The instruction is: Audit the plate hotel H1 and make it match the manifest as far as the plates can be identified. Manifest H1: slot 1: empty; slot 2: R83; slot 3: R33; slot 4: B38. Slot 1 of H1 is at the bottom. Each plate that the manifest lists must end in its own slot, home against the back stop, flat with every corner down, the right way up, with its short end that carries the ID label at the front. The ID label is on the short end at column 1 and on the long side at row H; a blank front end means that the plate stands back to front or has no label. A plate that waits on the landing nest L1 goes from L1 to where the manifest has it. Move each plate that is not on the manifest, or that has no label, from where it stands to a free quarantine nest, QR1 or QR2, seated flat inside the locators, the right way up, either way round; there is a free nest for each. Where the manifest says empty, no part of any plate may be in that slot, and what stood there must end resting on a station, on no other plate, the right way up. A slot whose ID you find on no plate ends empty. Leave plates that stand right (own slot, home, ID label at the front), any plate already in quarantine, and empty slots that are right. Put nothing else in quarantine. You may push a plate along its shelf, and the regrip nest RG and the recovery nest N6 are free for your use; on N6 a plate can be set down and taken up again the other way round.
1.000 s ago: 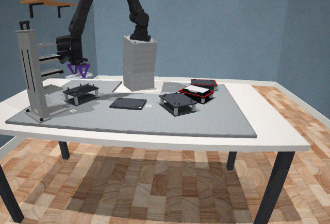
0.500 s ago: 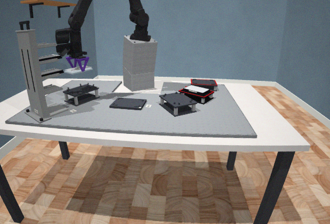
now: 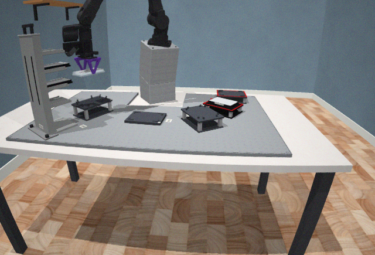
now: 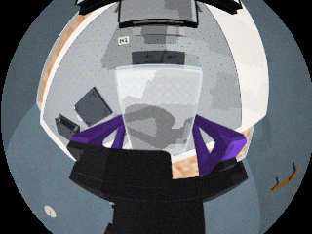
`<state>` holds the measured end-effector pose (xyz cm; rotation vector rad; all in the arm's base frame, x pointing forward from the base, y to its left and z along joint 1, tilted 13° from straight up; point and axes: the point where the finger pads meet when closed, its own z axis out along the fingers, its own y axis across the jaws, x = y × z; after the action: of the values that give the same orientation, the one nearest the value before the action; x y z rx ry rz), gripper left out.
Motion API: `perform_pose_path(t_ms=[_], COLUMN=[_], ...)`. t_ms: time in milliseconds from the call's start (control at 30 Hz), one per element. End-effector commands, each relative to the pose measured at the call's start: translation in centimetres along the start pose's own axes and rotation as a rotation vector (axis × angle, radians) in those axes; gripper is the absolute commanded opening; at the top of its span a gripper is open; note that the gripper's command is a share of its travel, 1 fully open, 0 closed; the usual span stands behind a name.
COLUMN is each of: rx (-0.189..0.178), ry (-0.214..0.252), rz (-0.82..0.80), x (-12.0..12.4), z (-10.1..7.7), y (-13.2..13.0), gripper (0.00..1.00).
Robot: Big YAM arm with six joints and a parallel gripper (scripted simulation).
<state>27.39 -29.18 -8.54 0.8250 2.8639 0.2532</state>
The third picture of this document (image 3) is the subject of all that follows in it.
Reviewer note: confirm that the grey slotted shelf rack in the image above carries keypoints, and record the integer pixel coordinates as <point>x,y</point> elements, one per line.
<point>31,47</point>

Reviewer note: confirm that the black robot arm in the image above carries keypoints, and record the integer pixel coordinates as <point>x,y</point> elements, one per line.
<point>86,15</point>

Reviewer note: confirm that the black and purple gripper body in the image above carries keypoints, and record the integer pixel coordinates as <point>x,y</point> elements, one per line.
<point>88,55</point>

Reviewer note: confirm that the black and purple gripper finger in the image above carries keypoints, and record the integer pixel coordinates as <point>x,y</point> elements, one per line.
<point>77,61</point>
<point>90,65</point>

